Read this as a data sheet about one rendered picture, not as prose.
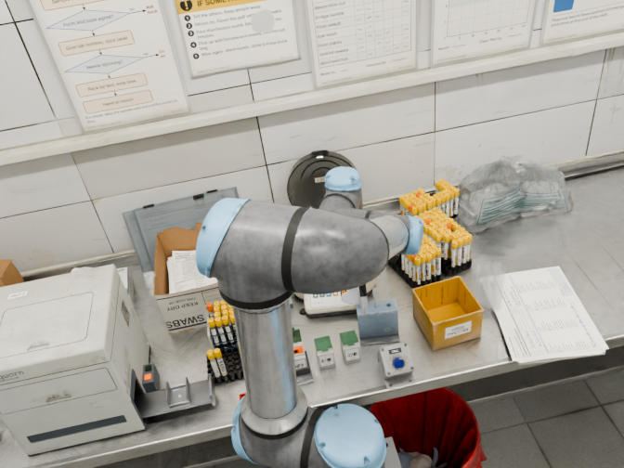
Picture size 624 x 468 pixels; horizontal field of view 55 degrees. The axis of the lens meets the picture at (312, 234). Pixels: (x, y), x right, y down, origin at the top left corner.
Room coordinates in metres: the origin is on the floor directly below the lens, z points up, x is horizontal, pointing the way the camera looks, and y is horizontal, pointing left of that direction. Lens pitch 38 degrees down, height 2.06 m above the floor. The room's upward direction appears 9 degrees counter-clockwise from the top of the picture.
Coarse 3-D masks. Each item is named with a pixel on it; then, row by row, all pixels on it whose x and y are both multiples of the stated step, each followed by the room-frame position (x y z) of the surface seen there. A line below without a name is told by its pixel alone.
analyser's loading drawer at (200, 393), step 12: (168, 384) 0.92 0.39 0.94; (180, 384) 0.93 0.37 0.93; (192, 384) 0.93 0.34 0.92; (204, 384) 0.93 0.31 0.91; (144, 396) 0.92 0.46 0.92; (156, 396) 0.91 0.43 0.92; (168, 396) 0.89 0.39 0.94; (192, 396) 0.90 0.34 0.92; (204, 396) 0.89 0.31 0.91; (144, 408) 0.89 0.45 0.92; (156, 408) 0.88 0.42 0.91; (168, 408) 0.88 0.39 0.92; (180, 408) 0.87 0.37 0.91
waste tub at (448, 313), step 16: (416, 288) 1.08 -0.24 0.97; (432, 288) 1.09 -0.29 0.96; (448, 288) 1.09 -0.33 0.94; (464, 288) 1.07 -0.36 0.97; (416, 304) 1.06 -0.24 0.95; (432, 304) 1.09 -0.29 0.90; (448, 304) 1.10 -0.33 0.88; (464, 304) 1.06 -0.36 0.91; (416, 320) 1.06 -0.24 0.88; (432, 320) 0.97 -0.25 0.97; (448, 320) 0.96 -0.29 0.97; (464, 320) 0.97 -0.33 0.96; (480, 320) 0.97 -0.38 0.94; (432, 336) 0.96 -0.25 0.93; (448, 336) 0.96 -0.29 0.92; (464, 336) 0.97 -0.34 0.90; (480, 336) 0.97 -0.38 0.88
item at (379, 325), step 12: (384, 300) 1.06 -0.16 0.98; (360, 312) 1.03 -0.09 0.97; (372, 312) 1.02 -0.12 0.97; (384, 312) 1.02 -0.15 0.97; (396, 312) 1.02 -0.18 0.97; (360, 324) 1.02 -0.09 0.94; (372, 324) 1.02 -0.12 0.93; (384, 324) 1.02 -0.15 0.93; (396, 324) 1.02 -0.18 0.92; (360, 336) 1.02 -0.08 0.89; (372, 336) 1.02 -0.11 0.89; (384, 336) 1.02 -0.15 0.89; (396, 336) 1.01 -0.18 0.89
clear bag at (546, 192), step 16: (528, 160) 1.52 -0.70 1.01; (528, 176) 1.47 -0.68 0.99; (544, 176) 1.46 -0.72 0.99; (560, 176) 1.47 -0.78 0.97; (528, 192) 1.43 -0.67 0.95; (544, 192) 1.43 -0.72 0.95; (560, 192) 1.43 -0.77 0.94; (528, 208) 1.42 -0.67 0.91; (544, 208) 1.41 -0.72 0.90; (560, 208) 1.41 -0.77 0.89
